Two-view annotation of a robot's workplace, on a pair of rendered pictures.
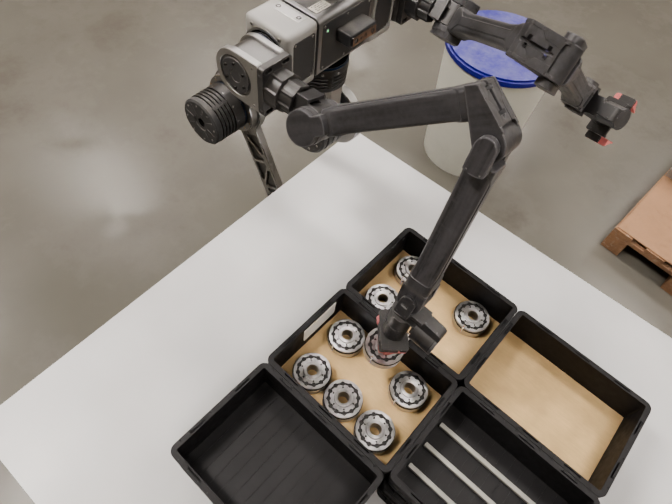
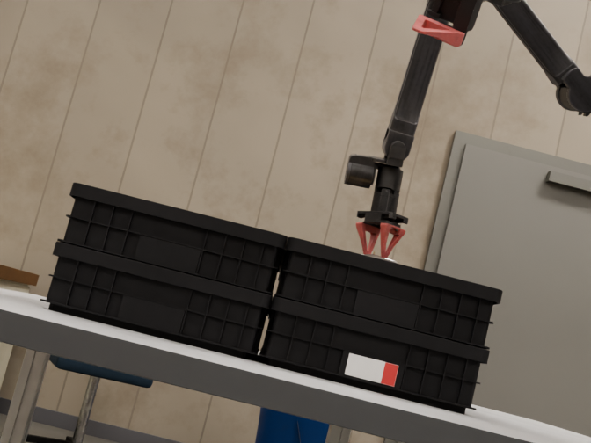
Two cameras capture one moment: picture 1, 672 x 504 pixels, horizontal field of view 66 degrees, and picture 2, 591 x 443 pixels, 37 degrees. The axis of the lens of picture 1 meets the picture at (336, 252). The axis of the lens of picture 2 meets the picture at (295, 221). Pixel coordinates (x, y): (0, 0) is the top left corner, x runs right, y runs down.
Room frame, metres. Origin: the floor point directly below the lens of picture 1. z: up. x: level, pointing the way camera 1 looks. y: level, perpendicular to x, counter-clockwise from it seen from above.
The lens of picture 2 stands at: (2.01, -1.42, 0.75)
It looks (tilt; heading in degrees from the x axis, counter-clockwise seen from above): 8 degrees up; 145
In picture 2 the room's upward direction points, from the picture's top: 14 degrees clockwise
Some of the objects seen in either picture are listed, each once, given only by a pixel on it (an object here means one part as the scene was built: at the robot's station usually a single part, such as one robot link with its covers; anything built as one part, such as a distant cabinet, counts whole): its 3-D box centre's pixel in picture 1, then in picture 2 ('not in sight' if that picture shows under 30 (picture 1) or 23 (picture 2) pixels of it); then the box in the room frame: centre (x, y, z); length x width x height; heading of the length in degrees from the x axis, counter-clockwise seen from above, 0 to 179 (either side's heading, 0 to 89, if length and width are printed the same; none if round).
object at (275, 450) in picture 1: (277, 468); not in sight; (0.24, 0.06, 0.87); 0.40 x 0.30 x 0.11; 55
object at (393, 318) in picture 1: (403, 317); (386, 179); (0.54, -0.17, 1.15); 0.07 x 0.06 x 0.07; 56
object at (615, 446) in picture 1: (547, 402); (178, 250); (0.50, -0.61, 0.87); 0.40 x 0.30 x 0.11; 55
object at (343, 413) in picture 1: (343, 398); not in sight; (0.43, -0.08, 0.86); 0.10 x 0.10 x 0.01
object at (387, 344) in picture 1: (395, 326); (383, 206); (0.54, -0.16, 1.09); 0.10 x 0.07 x 0.07; 8
